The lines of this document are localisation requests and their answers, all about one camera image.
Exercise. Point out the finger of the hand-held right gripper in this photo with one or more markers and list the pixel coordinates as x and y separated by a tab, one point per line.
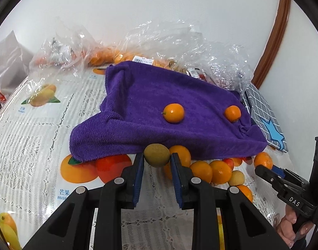
278	170
268	177

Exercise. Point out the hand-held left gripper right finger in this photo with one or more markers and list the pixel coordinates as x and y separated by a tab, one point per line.
176	181

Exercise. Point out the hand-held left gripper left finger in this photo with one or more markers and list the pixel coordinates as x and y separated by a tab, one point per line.
138	179

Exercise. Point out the orange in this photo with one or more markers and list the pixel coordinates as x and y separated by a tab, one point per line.
174	112
184	155
237	162
232	113
200	171
220	172
263	158
246	192

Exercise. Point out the green round fruit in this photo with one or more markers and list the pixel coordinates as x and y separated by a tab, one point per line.
156	155

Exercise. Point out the pale yellow round fruit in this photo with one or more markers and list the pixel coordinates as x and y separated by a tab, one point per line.
236	178

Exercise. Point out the small red fruit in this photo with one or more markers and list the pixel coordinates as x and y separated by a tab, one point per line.
228	163

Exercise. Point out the person's right hand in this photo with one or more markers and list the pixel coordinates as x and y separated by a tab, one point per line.
287	221

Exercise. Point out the checkered cushion with blue star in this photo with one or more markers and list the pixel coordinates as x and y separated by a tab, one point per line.
265	117

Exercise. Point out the purple towel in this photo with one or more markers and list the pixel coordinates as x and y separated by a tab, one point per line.
138	96

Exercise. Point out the fruit print tablecloth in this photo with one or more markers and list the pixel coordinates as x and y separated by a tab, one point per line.
39	140

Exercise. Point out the clear bag of oranges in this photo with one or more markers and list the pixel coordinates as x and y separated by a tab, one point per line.
119	56

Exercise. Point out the clear bag of red fruit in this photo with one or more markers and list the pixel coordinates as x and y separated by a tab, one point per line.
216	57

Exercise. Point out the clear crumpled plastic bag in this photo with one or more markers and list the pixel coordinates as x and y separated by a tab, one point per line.
57	52

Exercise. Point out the red paper bag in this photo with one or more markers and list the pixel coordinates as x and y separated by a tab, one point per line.
1	96

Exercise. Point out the white plastic bag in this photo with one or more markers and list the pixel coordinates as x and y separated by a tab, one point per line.
10	62

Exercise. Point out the brown wooden door frame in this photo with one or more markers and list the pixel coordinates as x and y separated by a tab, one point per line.
276	36

